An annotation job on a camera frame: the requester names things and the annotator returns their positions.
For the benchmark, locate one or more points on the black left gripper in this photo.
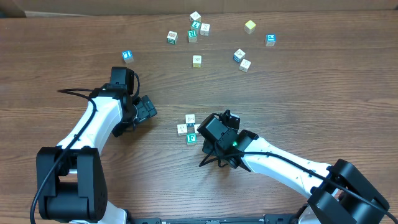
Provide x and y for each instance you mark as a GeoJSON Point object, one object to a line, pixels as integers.
{"type": "Point", "coordinates": [147, 109]}

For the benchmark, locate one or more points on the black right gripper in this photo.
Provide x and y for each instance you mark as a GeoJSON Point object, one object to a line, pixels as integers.
{"type": "Point", "coordinates": [208, 148]}

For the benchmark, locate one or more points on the wooden block acorn drawing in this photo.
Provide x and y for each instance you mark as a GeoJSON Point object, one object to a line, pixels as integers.
{"type": "Point", "coordinates": [196, 126]}

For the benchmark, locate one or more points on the green F wooden block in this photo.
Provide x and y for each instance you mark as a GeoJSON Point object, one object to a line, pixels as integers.
{"type": "Point", "coordinates": [191, 139]}

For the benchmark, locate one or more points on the wooden block red U side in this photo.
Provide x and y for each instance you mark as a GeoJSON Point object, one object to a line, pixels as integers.
{"type": "Point", "coordinates": [190, 120]}

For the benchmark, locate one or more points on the wooden block hook drawing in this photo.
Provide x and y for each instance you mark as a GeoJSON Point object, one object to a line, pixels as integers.
{"type": "Point", "coordinates": [182, 129]}

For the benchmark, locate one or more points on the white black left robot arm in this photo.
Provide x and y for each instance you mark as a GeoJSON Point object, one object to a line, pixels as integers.
{"type": "Point", "coordinates": [71, 187]}

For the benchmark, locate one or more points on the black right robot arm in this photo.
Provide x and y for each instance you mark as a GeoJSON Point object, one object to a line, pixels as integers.
{"type": "Point", "coordinates": [336, 193]}

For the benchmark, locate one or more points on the blue I wooden block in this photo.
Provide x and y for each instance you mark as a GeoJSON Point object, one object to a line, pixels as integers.
{"type": "Point", "coordinates": [127, 56]}

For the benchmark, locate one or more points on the wooden block yellow side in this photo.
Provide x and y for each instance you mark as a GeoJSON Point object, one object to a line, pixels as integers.
{"type": "Point", "coordinates": [196, 62]}

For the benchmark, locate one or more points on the wooden block blue edge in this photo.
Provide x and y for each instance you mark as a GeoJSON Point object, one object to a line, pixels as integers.
{"type": "Point", "coordinates": [239, 55]}

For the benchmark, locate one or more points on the wooden block green B side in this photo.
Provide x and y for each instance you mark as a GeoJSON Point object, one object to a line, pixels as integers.
{"type": "Point", "coordinates": [172, 37]}

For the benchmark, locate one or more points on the green R wooden block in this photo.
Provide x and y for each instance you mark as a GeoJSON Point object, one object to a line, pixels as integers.
{"type": "Point", "coordinates": [192, 36]}

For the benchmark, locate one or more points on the green L wooden block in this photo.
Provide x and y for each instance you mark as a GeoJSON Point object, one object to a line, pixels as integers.
{"type": "Point", "coordinates": [195, 25]}

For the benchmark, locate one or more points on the wooden block blue side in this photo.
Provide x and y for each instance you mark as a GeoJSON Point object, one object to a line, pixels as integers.
{"type": "Point", "coordinates": [205, 29]}

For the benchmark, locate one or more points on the blue P wooden block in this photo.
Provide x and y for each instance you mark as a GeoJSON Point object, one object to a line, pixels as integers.
{"type": "Point", "coordinates": [270, 40]}

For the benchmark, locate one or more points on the yellow top wooden block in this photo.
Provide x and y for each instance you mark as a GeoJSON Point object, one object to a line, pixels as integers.
{"type": "Point", "coordinates": [249, 27]}

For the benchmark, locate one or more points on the plain wooden block top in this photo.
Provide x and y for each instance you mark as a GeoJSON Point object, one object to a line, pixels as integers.
{"type": "Point", "coordinates": [195, 16]}

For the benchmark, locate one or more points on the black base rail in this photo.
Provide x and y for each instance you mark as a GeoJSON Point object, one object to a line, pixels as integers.
{"type": "Point", "coordinates": [265, 219]}

